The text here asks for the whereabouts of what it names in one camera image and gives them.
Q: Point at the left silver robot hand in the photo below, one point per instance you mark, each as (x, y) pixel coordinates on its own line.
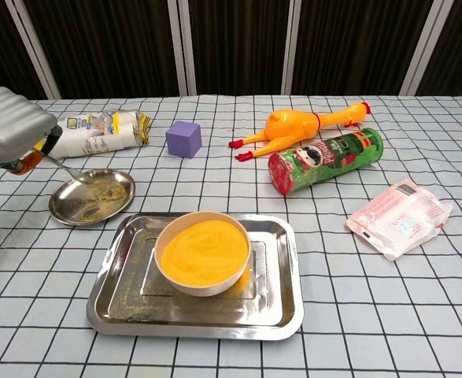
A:
(6, 126)

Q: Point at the metal spoon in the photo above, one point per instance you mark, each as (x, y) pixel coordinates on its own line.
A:
(85, 178)

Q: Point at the orange bowl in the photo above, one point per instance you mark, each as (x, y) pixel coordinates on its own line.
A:
(203, 252)

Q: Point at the rectangular steel tray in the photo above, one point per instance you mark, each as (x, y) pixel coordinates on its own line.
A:
(128, 311)

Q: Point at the white bowl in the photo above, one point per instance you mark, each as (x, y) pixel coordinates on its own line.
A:
(199, 290)

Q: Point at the white yellow snack bag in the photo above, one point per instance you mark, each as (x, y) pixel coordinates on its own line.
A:
(97, 138)

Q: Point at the round steel plate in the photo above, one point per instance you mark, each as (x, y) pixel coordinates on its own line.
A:
(81, 201)

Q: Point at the purple foam cube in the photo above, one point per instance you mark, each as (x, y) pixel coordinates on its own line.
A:
(181, 139)

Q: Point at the yellow rubber chicken toy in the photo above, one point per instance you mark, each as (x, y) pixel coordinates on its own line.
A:
(289, 124)

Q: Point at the green Pringles can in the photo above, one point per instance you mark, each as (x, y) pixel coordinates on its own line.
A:
(325, 165)

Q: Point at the pink white plastic packet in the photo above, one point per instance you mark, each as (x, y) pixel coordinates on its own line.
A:
(396, 220)

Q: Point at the blue checkered tablecloth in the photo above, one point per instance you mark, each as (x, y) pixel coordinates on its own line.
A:
(372, 315)

